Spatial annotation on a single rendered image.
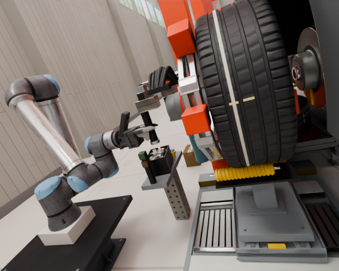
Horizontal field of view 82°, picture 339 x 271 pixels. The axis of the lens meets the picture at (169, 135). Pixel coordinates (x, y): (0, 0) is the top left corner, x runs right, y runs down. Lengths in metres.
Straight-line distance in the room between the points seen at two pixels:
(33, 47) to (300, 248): 4.22
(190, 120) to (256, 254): 0.74
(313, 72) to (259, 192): 0.58
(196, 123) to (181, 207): 0.98
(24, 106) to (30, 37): 3.16
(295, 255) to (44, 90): 1.43
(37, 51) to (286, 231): 4.07
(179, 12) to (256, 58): 0.89
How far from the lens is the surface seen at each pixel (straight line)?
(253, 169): 0.92
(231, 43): 0.65
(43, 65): 4.16
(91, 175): 0.97
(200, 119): 0.60
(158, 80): 0.77
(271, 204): 1.15
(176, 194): 1.43
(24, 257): 1.59
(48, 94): 1.25
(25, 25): 4.30
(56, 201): 1.34
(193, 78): 0.68
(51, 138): 1.04
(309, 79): 0.94
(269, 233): 1.07
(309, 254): 1.13
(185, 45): 0.73
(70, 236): 1.36
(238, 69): 0.62
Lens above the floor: 1.01
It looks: 17 degrees down
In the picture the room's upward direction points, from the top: 19 degrees counter-clockwise
